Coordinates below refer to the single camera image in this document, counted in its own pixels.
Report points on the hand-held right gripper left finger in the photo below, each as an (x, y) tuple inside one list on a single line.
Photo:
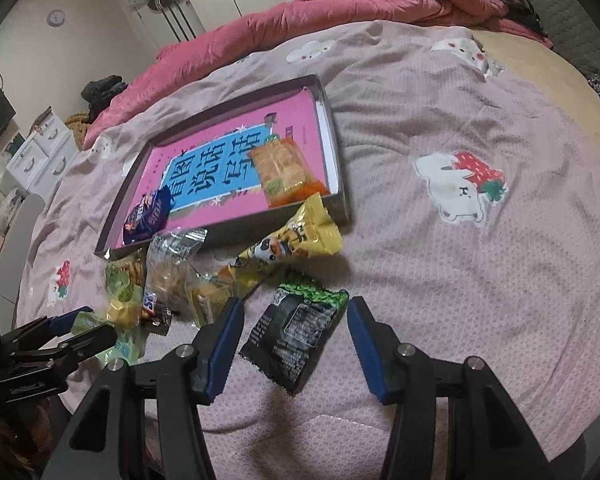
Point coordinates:
[(225, 350)]

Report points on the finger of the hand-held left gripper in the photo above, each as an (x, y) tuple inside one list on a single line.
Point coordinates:
[(70, 321), (90, 342)]

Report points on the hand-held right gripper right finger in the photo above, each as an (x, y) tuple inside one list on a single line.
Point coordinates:
[(367, 355)]

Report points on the light green snack packet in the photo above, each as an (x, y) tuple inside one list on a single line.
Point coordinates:
[(127, 347)]

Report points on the small yellow cake packet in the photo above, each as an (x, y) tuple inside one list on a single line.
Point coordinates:
[(207, 302)]

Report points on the dark brown cake roll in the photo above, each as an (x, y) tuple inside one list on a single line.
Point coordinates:
[(160, 324)]

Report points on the black and green snack packet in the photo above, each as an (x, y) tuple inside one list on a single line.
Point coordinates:
[(295, 335)]

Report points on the clear green-print pastry packet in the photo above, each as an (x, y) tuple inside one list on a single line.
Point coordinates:
[(125, 275)]

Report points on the brown chocolate bar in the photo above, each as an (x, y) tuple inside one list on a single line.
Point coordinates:
[(152, 302)]

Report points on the clear crinkled snack packet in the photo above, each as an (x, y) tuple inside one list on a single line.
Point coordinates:
[(172, 265)]

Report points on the yellow panda snack packet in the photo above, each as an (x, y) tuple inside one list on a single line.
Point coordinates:
[(300, 232)]

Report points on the grey shallow cardboard box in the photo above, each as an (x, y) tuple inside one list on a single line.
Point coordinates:
[(290, 212)]

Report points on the pink printed bedsheet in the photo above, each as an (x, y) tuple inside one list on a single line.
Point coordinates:
[(430, 270)]

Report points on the blue cookie packet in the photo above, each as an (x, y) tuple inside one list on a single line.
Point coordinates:
[(145, 215)]

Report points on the white drawer cabinet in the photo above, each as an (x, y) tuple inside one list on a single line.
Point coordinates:
[(40, 160)]

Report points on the orange snack packet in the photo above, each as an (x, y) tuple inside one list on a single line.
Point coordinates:
[(285, 170)]

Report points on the pink picture book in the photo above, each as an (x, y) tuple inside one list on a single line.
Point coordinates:
[(205, 160)]

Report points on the tan knitted cloth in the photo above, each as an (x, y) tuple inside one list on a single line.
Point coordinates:
[(77, 127)]

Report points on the dark clothes pile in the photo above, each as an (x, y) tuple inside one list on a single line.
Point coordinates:
[(102, 92)]

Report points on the pink quilt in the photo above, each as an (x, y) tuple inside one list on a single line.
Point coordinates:
[(360, 5)]

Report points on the dark folded clothes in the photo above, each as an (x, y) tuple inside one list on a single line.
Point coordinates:
[(517, 2)]

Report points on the round wall clock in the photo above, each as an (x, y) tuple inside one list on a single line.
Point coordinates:
[(56, 18)]

